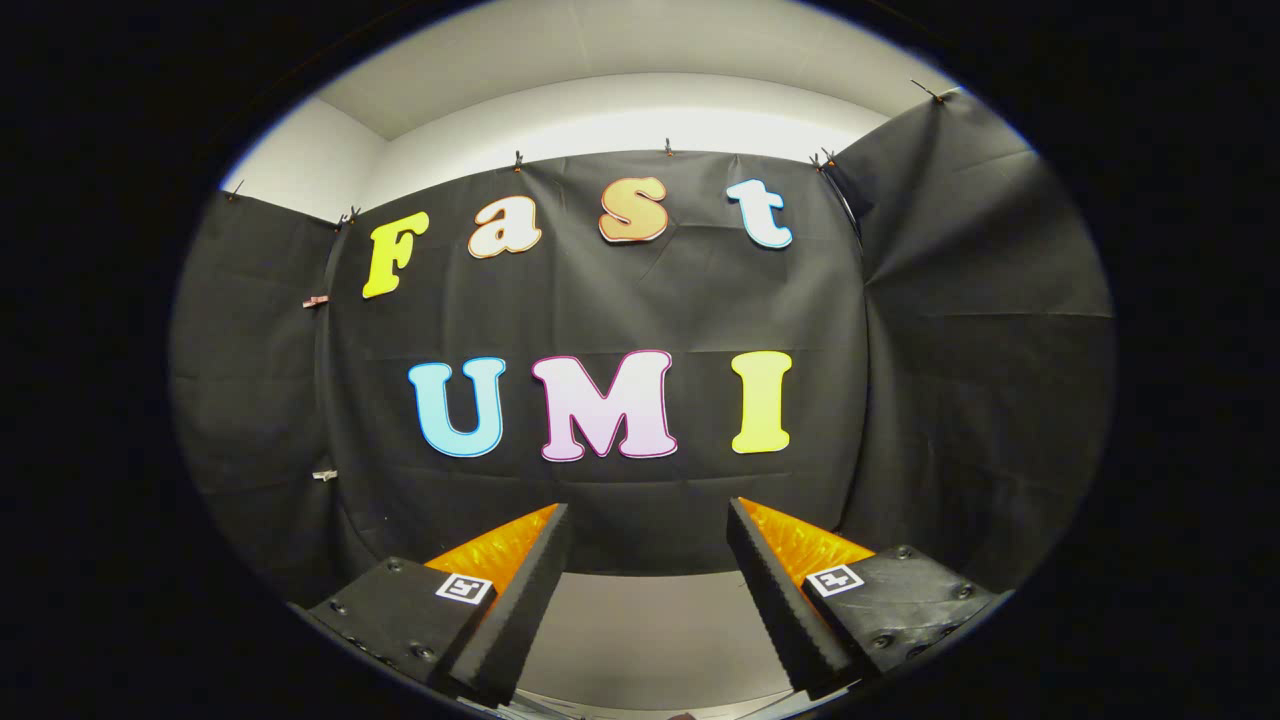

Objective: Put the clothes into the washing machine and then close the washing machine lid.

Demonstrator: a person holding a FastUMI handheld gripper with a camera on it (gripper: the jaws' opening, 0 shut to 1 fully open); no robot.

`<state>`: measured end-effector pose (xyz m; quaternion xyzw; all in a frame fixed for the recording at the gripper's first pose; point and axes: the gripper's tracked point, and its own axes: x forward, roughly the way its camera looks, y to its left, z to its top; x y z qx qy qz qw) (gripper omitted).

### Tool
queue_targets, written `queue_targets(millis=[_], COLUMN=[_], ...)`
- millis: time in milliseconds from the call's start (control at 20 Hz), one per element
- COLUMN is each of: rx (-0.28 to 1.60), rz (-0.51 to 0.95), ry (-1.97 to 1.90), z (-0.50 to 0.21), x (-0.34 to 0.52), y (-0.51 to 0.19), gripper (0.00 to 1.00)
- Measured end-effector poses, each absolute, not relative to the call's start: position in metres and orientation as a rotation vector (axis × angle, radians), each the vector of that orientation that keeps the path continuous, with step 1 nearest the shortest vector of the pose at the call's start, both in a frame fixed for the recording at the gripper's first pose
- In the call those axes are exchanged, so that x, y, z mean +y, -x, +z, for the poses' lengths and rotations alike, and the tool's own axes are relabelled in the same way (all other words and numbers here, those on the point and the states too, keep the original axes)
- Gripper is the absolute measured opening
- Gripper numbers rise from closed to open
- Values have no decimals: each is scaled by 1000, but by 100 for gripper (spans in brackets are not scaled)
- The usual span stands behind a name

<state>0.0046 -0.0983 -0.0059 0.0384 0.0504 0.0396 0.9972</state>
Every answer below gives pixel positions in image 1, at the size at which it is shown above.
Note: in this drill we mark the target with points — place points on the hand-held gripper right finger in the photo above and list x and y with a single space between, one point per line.
780 600

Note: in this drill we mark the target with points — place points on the black backdrop cloth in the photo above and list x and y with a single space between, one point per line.
620 310

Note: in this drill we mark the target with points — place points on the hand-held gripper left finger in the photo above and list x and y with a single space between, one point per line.
520 600

